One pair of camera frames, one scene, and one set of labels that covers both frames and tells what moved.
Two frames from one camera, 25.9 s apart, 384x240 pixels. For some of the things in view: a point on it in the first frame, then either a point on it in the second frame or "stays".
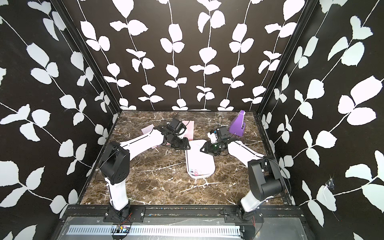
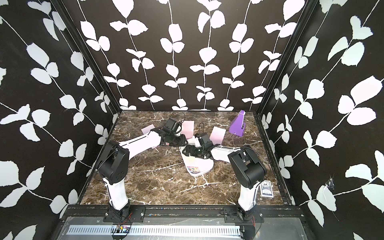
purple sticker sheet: (147, 129) stays
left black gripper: (184, 145) stays
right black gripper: (208, 148) -> (188, 147)
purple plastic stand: (237, 126) stays
